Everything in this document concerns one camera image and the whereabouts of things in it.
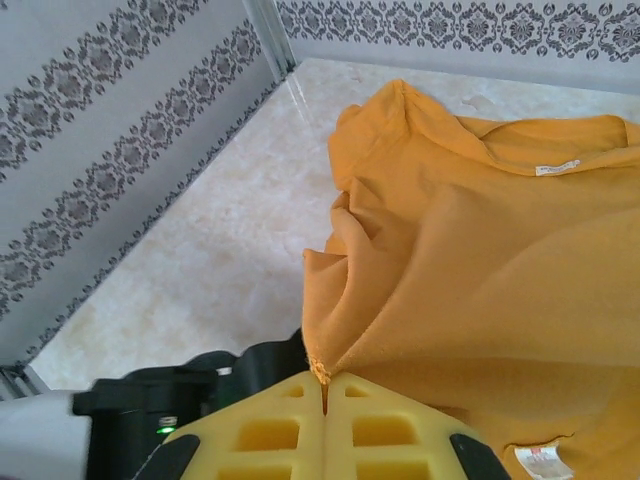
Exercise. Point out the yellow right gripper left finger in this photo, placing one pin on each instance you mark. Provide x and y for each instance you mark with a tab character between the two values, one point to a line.
300	410

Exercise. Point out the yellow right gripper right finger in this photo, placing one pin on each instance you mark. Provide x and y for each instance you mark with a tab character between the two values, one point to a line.
340	415

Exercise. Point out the orange t-shirt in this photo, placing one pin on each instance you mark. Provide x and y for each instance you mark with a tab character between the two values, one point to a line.
475	275

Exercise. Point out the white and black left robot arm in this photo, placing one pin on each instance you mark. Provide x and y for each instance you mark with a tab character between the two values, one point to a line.
35	440

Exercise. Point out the aluminium left side rail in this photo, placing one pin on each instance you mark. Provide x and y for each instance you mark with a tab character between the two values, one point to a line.
15	382

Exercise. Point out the aluminium left frame post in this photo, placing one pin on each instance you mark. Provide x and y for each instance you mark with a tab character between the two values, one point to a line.
272	35

